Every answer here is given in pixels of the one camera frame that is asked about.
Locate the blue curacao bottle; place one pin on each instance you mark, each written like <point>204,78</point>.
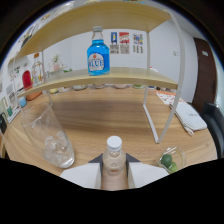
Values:
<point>98,56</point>

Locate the clear bottle with orange cap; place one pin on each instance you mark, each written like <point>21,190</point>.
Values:
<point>38,71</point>

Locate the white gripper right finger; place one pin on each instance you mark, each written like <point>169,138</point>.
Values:
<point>146,175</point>

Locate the dark brown door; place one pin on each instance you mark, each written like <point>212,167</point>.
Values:
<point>202,73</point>

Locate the clear bottle with red label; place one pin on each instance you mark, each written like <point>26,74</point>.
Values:
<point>114,160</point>

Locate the red wall poster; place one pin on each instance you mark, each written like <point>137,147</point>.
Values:
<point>124,43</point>

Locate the clear glass with ice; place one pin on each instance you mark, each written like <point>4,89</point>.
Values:
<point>55,146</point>

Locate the multicolour wall poster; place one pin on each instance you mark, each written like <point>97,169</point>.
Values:
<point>138,43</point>

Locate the black chair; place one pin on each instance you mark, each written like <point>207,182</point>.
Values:
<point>215,126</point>

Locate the white folded cloth bag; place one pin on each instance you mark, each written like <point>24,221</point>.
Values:
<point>190,118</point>

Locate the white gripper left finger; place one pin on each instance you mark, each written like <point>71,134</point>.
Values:
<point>81,175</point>

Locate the glass jar with limes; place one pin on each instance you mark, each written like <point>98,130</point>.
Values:
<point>171,161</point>

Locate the blue wall poster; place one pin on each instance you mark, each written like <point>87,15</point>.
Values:
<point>114,43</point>

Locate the two-tier wooden shelf rack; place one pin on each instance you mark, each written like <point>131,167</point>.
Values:
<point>106,76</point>

